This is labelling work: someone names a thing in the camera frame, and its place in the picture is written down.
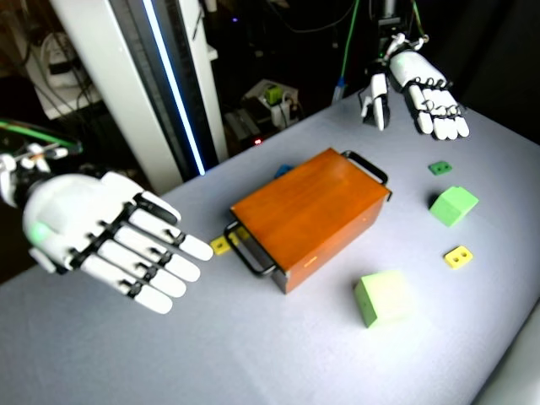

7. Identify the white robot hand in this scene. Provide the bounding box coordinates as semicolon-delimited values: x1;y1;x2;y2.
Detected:
21;170;214;316
359;49;471;142

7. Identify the white column with blue light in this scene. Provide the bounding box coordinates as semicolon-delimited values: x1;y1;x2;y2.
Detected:
49;0;230;196

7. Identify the white power strip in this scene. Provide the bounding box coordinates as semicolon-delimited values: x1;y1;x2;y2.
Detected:
241;78;301;130

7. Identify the green house-shaped block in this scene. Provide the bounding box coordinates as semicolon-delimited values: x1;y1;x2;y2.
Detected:
429;185;480;229

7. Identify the white device on shelf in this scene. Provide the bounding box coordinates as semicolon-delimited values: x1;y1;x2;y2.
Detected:
40;31;88;89

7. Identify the yellow two-hole block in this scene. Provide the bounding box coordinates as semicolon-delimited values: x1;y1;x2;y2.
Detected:
209;227;251;257
443;245;474;271

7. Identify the light green cube block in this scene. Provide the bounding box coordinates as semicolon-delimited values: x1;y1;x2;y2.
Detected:
353;270;418;330

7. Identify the grey table cloth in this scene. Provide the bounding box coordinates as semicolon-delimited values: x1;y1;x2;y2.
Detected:
0;89;540;405

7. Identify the green cable with blue plug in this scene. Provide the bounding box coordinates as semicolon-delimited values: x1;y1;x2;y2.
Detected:
331;0;362;105

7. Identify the green cable on arm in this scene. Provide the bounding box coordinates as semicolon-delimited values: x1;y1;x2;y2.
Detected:
0;119;84;154

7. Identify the wooden box with black handles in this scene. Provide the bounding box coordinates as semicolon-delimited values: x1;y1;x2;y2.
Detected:
222;147;392;295

